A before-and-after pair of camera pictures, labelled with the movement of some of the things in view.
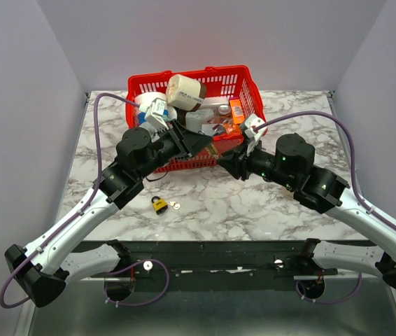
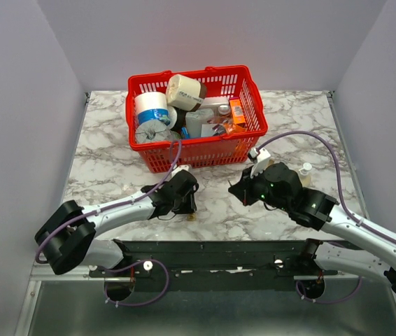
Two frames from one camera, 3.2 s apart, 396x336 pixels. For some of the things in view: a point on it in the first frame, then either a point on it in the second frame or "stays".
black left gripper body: [172, 145] → [185, 206]
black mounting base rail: [257, 259] stays
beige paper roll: [185, 92] stays
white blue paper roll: [143, 99] stays
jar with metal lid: [224, 109] stays
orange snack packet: [231, 128] stays
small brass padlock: [213, 150] → [192, 217]
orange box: [237, 111] stays
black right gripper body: [257, 164] → [255, 189]
